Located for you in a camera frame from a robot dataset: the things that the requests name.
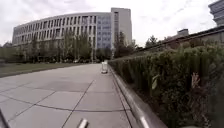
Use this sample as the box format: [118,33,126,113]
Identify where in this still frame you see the small white robot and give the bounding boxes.
[101,60,109,74]

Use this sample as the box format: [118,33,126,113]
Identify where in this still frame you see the grey concrete kerb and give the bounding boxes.
[108,65,168,128]

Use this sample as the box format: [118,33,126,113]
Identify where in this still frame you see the row of trees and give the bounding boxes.
[0,30,138,64]

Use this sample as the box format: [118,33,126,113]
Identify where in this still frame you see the grey concrete slab pavement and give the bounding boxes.
[0,63,143,128]

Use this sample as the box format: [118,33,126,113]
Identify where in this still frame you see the large curved grey building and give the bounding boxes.
[11,7,133,51]

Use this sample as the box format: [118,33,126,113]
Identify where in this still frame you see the green hedge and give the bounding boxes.
[108,42,224,128]

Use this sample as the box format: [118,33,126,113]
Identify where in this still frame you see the robot's own part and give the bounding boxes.
[77,118,89,128]
[139,116,151,128]

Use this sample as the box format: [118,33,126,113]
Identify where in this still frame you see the low brown building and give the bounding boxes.
[133,25,224,56]

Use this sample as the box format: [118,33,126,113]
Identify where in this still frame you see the grass strip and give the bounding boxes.
[0,62,88,79]

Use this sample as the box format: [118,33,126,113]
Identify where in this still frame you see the tall grey building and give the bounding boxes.
[208,0,224,28]

